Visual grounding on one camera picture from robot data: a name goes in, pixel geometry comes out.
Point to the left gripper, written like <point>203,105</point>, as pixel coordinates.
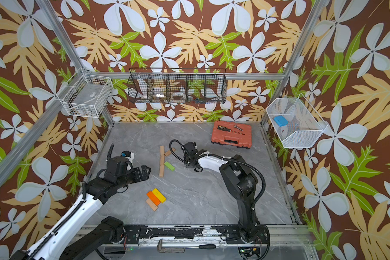
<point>138,176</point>

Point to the white wire basket left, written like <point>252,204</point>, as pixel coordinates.
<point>85,94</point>

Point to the wooden block number 70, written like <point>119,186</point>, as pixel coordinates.
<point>162,160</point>

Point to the blue object in basket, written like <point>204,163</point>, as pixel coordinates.
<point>281,121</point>

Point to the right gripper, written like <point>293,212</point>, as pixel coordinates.
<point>187,162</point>

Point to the white wire basket right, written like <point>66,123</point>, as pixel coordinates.
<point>305,125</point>

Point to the green block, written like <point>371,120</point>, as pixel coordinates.
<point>169,166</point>

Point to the screwdriver in case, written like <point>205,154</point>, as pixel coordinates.
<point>226,129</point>

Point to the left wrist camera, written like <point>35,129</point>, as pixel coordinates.
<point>129,155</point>

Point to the wooden block diagonal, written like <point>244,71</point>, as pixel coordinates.
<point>169,152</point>

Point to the wooden block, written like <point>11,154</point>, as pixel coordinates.
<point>151,204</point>

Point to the white wire basket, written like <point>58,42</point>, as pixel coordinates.
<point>85,94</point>
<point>305,125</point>

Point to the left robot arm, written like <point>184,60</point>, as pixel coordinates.
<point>56,244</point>

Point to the red tool case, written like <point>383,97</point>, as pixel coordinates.
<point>232,139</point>

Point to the yellow block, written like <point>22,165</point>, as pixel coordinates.
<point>159,195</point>

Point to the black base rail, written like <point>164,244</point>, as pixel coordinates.
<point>226,233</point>

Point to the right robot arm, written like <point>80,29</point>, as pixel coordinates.
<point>244,182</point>

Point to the black wire basket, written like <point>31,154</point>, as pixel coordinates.
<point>177,85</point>

